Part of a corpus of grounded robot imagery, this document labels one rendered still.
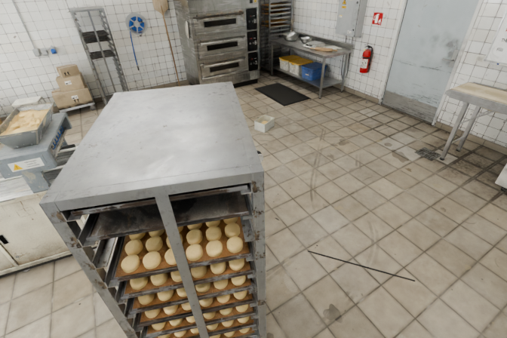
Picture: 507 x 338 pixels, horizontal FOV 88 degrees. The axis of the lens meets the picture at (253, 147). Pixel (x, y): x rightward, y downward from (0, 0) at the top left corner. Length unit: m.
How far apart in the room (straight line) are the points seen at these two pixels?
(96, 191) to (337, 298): 2.17
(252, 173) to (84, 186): 0.38
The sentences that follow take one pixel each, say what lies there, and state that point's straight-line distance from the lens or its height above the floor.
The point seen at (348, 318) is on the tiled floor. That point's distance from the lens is 2.49.
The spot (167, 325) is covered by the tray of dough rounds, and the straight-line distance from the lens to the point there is 1.22.
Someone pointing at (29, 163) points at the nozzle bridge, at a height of 1.11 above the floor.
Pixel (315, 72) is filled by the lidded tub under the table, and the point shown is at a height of 0.41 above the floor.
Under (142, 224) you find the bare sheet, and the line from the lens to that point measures 0.77.
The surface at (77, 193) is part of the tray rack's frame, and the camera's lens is 0.69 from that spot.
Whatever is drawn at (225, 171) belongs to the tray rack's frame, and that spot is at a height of 1.82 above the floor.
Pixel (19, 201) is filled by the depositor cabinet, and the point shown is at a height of 0.79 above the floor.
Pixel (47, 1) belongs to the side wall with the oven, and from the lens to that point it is 6.37.
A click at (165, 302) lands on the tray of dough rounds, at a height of 1.31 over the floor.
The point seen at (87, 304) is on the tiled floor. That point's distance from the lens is 2.85.
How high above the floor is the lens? 2.20
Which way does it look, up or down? 33 degrees down
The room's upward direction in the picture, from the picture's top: 2 degrees counter-clockwise
